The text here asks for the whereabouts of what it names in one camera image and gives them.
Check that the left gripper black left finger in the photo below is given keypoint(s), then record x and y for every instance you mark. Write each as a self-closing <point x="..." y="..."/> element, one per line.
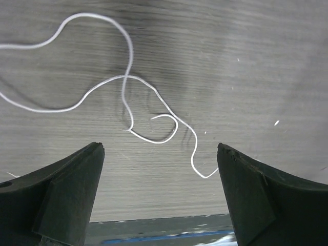
<point x="52" y="205"/>

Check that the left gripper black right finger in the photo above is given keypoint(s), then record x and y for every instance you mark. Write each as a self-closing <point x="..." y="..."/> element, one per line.
<point x="268" y="206"/>

